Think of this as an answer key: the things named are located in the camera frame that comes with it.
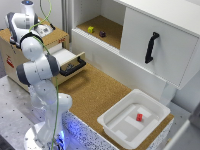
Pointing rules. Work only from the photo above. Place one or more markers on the pink block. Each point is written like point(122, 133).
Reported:
point(139, 117)

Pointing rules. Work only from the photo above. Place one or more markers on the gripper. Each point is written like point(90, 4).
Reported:
point(44, 30)

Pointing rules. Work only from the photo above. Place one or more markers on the yellow block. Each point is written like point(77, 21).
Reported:
point(90, 29)

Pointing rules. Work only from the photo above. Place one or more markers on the wooden drawer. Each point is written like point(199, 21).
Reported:
point(66, 55)

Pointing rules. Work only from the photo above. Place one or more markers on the white plastic box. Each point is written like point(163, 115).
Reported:
point(116, 125)

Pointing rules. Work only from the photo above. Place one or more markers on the white sliding door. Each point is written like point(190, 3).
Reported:
point(166, 56)

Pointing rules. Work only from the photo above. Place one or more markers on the wooden drawer box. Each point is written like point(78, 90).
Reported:
point(10, 63)

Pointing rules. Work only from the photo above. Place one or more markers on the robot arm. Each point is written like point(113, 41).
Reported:
point(36, 70)

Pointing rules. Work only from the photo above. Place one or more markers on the white cabinet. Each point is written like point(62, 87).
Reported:
point(110, 66)

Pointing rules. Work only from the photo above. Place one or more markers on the purple block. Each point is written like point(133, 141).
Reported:
point(102, 33)

